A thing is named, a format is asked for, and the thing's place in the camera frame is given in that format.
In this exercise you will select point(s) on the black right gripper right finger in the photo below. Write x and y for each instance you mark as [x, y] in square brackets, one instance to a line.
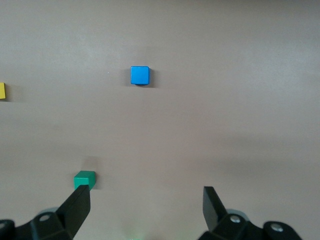
[212, 210]

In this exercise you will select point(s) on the blue cube block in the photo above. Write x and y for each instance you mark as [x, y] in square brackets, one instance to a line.
[140, 75]

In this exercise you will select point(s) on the green cube block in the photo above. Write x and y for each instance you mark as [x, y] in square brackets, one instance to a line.
[84, 178]

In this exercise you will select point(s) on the brown paper table cover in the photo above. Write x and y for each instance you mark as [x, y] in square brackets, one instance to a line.
[200, 125]

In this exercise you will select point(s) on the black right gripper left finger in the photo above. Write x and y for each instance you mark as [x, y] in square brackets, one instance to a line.
[75, 210]

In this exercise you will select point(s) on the yellow cube block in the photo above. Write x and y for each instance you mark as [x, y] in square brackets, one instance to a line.
[2, 90]

